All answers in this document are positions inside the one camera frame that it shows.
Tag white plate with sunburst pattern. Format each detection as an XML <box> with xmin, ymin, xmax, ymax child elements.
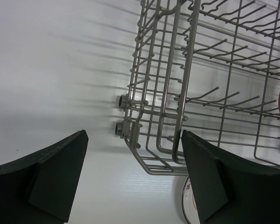
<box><xmin>182</xmin><ymin>177</ymin><xmax>200</xmax><ymax>224</ymax></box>

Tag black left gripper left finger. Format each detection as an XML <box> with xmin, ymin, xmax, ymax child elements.
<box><xmin>0</xmin><ymin>130</ymin><xmax>89</xmax><ymax>224</ymax></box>

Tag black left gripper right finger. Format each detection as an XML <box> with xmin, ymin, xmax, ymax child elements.
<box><xmin>182</xmin><ymin>131</ymin><xmax>280</xmax><ymax>224</ymax></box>

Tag grey wire dish rack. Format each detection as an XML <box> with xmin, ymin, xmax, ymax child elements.
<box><xmin>115</xmin><ymin>0</ymin><xmax>280</xmax><ymax>176</ymax></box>

